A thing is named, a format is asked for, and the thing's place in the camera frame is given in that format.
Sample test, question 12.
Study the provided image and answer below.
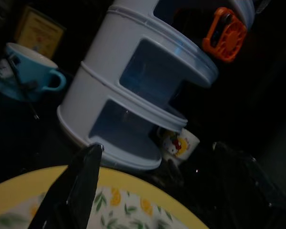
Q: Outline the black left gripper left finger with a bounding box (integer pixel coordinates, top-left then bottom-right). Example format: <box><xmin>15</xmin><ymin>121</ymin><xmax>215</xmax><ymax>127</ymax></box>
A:
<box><xmin>31</xmin><ymin>143</ymin><xmax>103</xmax><ymax>229</ymax></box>

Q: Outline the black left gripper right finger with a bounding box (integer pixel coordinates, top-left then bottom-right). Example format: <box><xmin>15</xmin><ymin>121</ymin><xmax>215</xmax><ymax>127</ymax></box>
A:
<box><xmin>212</xmin><ymin>140</ymin><xmax>286</xmax><ymax>229</ymax></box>

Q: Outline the yellow-rimmed floral plate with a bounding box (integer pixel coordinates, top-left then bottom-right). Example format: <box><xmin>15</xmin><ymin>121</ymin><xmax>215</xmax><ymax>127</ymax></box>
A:
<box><xmin>0</xmin><ymin>166</ymin><xmax>220</xmax><ymax>229</ymax></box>

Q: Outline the white cartoon mug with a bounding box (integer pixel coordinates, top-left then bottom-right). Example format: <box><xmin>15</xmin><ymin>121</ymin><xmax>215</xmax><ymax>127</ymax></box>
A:
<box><xmin>157</xmin><ymin>127</ymin><xmax>200</xmax><ymax>165</ymax></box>

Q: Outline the blue mug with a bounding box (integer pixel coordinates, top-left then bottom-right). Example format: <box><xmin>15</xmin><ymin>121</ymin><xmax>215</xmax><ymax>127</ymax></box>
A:
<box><xmin>0</xmin><ymin>42</ymin><xmax>67</xmax><ymax>102</ymax></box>

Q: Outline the white tiered storage container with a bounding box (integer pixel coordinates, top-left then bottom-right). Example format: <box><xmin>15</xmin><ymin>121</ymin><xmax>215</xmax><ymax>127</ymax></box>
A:
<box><xmin>57</xmin><ymin>0</ymin><xmax>255</xmax><ymax>172</ymax></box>

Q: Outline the orange round device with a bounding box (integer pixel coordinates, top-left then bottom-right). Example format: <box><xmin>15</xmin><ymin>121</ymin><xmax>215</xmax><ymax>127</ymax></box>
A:
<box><xmin>202</xmin><ymin>7</ymin><xmax>248</xmax><ymax>63</ymax></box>

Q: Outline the yellow tea tin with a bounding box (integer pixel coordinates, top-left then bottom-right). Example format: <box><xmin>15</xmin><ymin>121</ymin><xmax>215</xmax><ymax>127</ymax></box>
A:
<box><xmin>14</xmin><ymin>6</ymin><xmax>65</xmax><ymax>59</ymax></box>

